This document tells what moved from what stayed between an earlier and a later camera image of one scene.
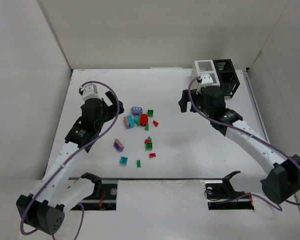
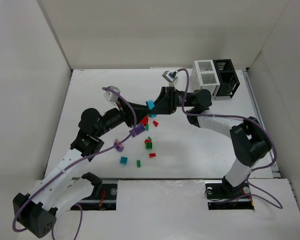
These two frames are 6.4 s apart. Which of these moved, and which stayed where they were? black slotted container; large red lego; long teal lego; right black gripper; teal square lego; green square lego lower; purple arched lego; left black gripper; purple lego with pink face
Moved: left black gripper; right black gripper; purple arched lego; long teal lego
Stayed: teal square lego; green square lego lower; large red lego; black slotted container; purple lego with pink face
